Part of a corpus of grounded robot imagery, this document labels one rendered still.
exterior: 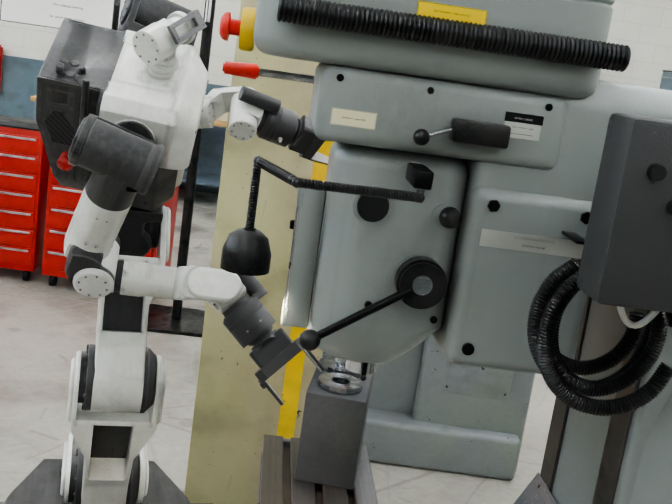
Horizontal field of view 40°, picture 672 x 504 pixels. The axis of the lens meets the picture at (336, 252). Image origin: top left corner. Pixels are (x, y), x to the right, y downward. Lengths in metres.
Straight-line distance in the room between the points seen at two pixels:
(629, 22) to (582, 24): 9.75
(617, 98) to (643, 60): 9.77
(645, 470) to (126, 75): 1.14
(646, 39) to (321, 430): 9.55
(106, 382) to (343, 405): 0.51
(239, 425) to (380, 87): 2.25
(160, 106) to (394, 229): 0.64
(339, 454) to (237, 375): 1.45
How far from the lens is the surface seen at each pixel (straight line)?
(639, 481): 1.41
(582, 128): 1.30
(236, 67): 1.44
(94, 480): 2.23
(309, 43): 1.21
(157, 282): 1.88
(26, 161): 6.19
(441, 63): 1.23
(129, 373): 2.01
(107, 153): 1.66
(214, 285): 1.87
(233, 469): 3.41
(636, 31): 11.06
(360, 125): 1.23
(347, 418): 1.83
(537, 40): 1.22
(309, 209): 1.35
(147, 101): 1.77
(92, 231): 1.77
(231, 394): 3.30
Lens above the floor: 1.75
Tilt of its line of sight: 12 degrees down
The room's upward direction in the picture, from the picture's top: 8 degrees clockwise
